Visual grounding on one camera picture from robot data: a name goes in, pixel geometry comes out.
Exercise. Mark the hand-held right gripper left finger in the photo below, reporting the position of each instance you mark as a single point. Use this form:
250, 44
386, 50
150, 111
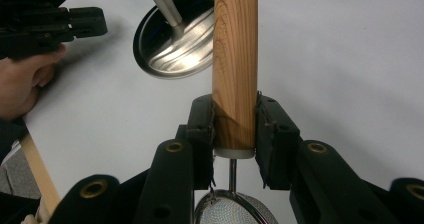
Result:
173, 184

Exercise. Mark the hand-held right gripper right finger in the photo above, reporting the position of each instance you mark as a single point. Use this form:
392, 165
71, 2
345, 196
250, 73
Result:
300, 170

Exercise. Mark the metal utensil rack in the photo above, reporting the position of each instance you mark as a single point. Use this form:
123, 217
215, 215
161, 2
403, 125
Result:
180, 57

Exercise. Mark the white table sheet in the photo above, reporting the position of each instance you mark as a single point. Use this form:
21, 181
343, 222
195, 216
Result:
333, 67

